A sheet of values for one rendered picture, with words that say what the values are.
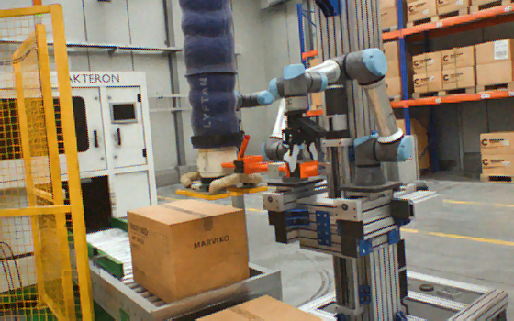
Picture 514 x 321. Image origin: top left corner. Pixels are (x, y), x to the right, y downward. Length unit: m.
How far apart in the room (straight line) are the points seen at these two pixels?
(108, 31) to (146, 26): 1.04
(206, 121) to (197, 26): 0.40
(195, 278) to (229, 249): 0.22
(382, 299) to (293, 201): 0.70
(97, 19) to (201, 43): 9.92
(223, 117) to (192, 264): 0.71
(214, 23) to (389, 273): 1.61
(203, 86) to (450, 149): 9.14
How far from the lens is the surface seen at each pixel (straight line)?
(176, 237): 2.15
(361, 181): 2.18
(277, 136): 2.62
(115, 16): 12.07
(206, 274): 2.26
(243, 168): 1.82
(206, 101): 1.97
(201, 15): 2.02
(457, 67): 9.33
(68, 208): 2.74
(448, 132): 10.78
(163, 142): 12.17
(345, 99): 2.45
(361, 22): 2.50
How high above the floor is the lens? 1.36
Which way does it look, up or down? 3 degrees down
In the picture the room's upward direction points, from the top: 5 degrees counter-clockwise
